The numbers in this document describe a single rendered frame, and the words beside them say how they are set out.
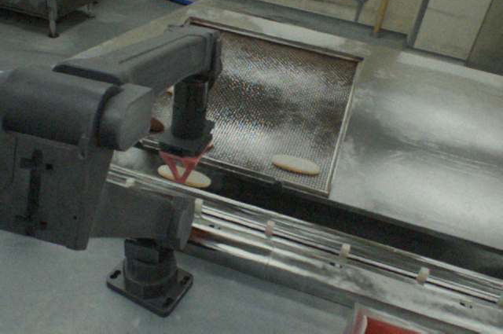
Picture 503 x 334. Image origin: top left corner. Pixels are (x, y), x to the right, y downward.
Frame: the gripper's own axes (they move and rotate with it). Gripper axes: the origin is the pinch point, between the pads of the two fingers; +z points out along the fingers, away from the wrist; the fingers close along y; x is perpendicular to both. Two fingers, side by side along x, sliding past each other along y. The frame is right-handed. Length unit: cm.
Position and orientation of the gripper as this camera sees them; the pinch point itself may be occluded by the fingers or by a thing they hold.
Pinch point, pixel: (184, 173)
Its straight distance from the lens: 86.4
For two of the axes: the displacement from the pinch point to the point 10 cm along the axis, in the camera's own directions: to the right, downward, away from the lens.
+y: 2.8, -5.1, 8.1
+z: -1.4, 8.2, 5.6
